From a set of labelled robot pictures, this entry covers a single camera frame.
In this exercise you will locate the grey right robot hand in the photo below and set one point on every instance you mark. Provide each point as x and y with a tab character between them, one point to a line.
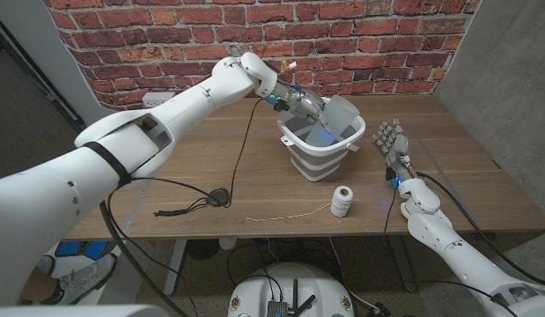
397	147

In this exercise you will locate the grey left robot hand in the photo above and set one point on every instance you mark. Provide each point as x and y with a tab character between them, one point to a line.
300	102

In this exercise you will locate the translucent plastic cup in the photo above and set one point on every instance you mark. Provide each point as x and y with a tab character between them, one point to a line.
342	116

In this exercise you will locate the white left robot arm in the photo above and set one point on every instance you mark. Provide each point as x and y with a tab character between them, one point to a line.
47	198

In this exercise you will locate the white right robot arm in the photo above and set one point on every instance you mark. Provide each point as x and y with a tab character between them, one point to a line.
444	238

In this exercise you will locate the white grey collapsible bucket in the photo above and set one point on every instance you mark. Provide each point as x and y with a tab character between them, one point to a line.
318	165

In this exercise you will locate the white spool of thread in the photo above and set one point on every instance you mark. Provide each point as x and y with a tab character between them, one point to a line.
341	201

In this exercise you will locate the printed red brick backdrop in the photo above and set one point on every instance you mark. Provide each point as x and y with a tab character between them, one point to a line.
364	48

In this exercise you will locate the grey table leg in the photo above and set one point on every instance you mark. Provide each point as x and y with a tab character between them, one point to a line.
402	264

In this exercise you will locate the white power outlet box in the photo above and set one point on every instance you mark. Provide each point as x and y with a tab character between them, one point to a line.
155	100

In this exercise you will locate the black antenna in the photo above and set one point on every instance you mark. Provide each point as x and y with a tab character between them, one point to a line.
294	292

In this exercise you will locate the white robot torso base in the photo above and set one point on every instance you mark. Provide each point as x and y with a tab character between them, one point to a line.
254	290

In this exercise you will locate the small grey electronics box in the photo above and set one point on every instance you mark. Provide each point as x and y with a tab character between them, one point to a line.
276	309

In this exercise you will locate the white table leg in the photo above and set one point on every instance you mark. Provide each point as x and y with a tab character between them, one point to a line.
175	264

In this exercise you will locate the blue object on floor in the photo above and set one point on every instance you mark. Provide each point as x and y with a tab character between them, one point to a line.
85	248

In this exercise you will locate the grey sneaker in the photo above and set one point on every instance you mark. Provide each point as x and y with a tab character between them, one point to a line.
87	277

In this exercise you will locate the person's bare leg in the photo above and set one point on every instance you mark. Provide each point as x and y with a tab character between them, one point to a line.
34	286

